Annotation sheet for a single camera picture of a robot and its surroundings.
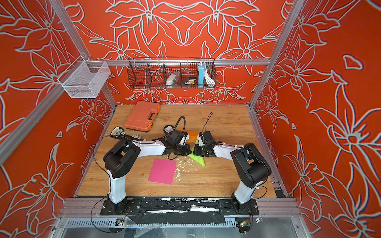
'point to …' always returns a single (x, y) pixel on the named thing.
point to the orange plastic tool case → (142, 116)
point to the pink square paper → (163, 171)
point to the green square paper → (199, 158)
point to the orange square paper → (193, 135)
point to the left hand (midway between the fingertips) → (193, 151)
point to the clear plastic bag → (172, 80)
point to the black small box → (189, 81)
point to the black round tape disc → (167, 129)
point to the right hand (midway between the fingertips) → (190, 152)
